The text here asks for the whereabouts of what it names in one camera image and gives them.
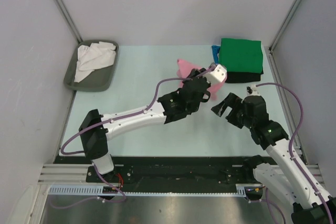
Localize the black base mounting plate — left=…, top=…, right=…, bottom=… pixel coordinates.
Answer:
left=54, top=155, right=266, bottom=193

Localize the white slotted cable duct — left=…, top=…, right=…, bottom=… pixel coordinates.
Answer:
left=46, top=184, right=265, bottom=197

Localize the aluminium frame post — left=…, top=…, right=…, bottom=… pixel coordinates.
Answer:
left=54, top=0, right=83, bottom=43
left=268, top=0, right=303, bottom=52

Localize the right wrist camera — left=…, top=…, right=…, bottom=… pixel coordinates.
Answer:
left=246, top=84, right=260, bottom=96

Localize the pink t shirt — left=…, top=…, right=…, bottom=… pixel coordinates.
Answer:
left=176, top=59, right=226, bottom=101

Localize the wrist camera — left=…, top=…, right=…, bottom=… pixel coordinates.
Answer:
left=204, top=64, right=227, bottom=85
left=246, top=84, right=260, bottom=96

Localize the green folded t shirt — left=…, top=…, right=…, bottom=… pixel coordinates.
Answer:
left=218, top=38, right=263, bottom=74

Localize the white t shirt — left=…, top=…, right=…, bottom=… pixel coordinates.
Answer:
left=74, top=41, right=117, bottom=83

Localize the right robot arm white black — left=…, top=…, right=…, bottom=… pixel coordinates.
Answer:
left=211, top=92, right=335, bottom=223

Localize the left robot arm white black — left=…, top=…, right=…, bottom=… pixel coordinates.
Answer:
left=79, top=69, right=212, bottom=182

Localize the blue folded t shirt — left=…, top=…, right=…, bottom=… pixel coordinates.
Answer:
left=211, top=45, right=220, bottom=64

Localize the right aluminium frame post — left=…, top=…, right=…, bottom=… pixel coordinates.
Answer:
left=268, top=0, right=303, bottom=52

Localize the grey fabric basket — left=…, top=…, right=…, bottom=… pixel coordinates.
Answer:
left=64, top=40, right=119, bottom=92

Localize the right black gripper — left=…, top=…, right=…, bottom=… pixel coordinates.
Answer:
left=211, top=92, right=254, bottom=129

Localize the black folded t shirt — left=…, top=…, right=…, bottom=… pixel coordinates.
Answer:
left=226, top=71, right=264, bottom=83

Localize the left aluminium frame post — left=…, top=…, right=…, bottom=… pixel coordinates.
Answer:
left=54, top=0, right=83, bottom=43

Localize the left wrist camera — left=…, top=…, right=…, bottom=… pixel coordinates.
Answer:
left=204, top=64, right=227, bottom=85

